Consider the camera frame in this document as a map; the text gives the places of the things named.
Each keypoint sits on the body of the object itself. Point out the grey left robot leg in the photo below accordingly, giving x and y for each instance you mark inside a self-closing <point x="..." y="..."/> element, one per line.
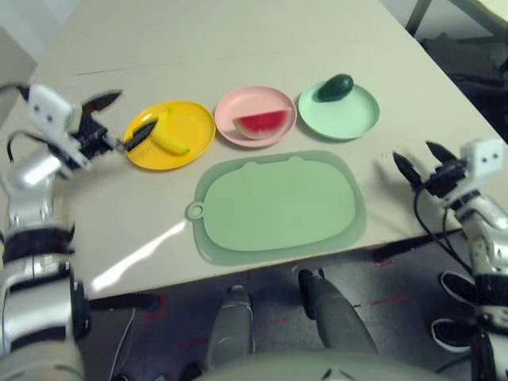
<point x="230" y="325"/>

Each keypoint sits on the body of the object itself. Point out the dark green toy avocado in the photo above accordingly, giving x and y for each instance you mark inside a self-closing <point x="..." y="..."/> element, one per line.
<point x="335" y="88"/>

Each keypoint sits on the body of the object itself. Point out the grey robot leg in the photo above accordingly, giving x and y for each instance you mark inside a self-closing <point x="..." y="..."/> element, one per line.
<point x="339" y="317"/>
<point x="230" y="325"/>

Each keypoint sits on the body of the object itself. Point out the grey robot torso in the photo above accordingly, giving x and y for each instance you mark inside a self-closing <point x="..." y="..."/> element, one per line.
<point x="317" y="369"/>

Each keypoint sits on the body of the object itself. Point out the beige table with black frame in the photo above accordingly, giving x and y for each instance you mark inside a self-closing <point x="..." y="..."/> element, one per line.
<point x="418" y="16"/>

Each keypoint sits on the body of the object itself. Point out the green silicone cutting mat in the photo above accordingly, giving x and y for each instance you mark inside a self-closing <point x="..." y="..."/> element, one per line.
<point x="278" y="206"/>

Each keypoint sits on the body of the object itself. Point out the grey right robot leg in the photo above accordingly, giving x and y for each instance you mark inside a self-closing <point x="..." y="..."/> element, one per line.
<point x="339" y="317"/>

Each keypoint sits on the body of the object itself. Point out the red toy watermelon slice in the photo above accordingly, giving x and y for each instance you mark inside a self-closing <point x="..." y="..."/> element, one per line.
<point x="262" y="125"/>

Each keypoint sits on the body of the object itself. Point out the mint green plastic plate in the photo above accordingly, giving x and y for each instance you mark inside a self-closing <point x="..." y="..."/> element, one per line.
<point x="341" y="119"/>

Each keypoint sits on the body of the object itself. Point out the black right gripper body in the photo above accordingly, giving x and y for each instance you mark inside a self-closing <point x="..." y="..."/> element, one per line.
<point x="446" y="180"/>

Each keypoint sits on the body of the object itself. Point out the pink plastic plate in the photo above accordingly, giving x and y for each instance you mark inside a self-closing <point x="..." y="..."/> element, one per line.
<point x="246" y="103"/>

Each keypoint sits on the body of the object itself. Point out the yellow plastic plate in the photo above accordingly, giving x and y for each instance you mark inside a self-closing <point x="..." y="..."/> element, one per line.
<point x="190" y="127"/>

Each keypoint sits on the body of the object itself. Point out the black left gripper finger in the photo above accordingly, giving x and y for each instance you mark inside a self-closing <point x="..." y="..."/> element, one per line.
<point x="101" y="102"/>
<point x="141" y="133"/>

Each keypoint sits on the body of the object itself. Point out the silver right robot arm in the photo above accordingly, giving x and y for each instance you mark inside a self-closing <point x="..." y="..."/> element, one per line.
<point x="484" y="238"/>

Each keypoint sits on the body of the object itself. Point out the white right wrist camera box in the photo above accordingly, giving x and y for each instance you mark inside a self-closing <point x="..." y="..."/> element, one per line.
<point x="486" y="158"/>

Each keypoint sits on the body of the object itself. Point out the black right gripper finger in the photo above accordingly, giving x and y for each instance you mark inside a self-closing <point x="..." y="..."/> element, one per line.
<point x="408" y="170"/>
<point x="440" y="154"/>

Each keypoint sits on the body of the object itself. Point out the yellow toy banana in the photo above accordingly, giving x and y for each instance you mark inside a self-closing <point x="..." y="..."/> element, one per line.
<point x="168" y="139"/>

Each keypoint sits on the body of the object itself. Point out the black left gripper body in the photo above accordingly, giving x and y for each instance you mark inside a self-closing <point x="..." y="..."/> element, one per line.
<point x="95" y="137"/>

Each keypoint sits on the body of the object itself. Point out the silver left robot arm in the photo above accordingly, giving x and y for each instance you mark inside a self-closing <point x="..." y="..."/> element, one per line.
<point x="31" y="278"/>

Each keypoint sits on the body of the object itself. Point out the black table frame bar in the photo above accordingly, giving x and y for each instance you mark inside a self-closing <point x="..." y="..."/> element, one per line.
<point x="412" y="246"/>
<point x="123" y="302"/>

